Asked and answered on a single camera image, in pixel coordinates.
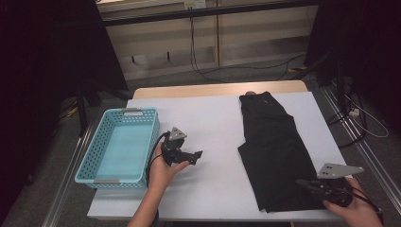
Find black power cable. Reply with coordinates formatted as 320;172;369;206
190;8;306;79
188;8;229;84

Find black stand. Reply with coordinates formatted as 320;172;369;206
75;79;133;137
291;50;348;110

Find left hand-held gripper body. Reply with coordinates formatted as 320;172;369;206
161;126;190;167

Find wooden table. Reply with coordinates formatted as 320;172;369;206
131;79;309;100

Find metal floor rail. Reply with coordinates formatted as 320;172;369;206
42;124;94;227
321;86;401;207

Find light blue perforated basket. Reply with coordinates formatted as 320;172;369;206
74;107;161;190

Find black curtain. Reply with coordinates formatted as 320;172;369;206
0;0;129;218
304;0;401;133

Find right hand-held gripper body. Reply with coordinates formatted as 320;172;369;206
311;162;365;208

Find white wall socket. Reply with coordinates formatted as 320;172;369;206
183;0;207;9

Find person's left hand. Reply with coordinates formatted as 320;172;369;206
147;141;191;194

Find black pants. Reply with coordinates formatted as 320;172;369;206
237;91;327;214

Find black floor cables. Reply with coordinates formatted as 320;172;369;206
325;91;369;149

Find long beige desk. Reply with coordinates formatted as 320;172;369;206
96;0;320;26

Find white table sheet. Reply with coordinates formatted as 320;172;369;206
87;91;348;221

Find white cable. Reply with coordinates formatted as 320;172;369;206
344;94;390;139

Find person's right hand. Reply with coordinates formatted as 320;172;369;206
323;177;384;227

